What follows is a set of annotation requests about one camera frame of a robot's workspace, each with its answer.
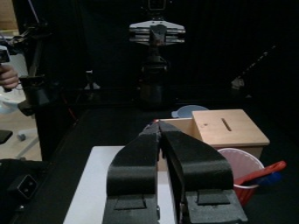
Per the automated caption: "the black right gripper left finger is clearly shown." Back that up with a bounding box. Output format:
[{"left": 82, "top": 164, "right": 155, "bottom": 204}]
[{"left": 102, "top": 122, "right": 162, "bottom": 224}]

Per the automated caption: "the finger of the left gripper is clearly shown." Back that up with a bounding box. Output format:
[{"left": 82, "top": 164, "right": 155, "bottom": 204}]
[
  {"left": 158, "top": 24, "right": 169, "bottom": 47},
  {"left": 149, "top": 24, "right": 161, "bottom": 47}
]

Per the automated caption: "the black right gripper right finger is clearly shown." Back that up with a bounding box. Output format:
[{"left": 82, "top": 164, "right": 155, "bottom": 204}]
[{"left": 158, "top": 120, "right": 249, "bottom": 224}]

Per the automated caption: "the person's hand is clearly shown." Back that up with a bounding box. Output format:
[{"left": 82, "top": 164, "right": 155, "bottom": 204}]
[{"left": 0, "top": 63, "right": 20, "bottom": 90}]

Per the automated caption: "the red plastic cup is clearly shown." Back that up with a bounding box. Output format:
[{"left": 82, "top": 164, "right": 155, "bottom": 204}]
[{"left": 217, "top": 147, "right": 267, "bottom": 208}]

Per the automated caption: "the wooden box with slot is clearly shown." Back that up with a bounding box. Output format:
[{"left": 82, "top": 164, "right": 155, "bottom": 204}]
[{"left": 191, "top": 108, "right": 271, "bottom": 160}]

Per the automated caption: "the red plastic utensil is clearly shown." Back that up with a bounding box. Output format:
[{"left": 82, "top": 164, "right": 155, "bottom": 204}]
[{"left": 233, "top": 160, "right": 289, "bottom": 186}]

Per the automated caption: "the light blue plate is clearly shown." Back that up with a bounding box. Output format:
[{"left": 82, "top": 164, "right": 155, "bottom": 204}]
[{"left": 171, "top": 104, "right": 211, "bottom": 119}]

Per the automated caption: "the blue plastic utensil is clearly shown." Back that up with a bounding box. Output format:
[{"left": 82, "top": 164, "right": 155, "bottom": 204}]
[{"left": 251, "top": 171, "right": 285, "bottom": 188}]

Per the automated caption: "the black box with socket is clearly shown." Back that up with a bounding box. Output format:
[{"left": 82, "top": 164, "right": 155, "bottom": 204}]
[{"left": 6, "top": 172, "right": 42, "bottom": 201}]

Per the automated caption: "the black stand equipment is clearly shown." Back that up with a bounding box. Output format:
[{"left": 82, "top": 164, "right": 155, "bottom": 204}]
[{"left": 15, "top": 0, "right": 62, "bottom": 117}]

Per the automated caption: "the grey handheld device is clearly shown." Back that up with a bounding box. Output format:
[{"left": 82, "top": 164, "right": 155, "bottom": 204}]
[{"left": 0, "top": 45, "right": 12, "bottom": 64}]

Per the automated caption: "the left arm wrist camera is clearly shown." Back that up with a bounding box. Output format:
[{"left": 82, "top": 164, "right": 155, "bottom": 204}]
[{"left": 142, "top": 0, "right": 173, "bottom": 21}]

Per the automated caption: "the thin diagonal frame rod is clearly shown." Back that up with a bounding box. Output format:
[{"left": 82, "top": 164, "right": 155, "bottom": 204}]
[{"left": 231, "top": 44, "right": 278, "bottom": 90}]

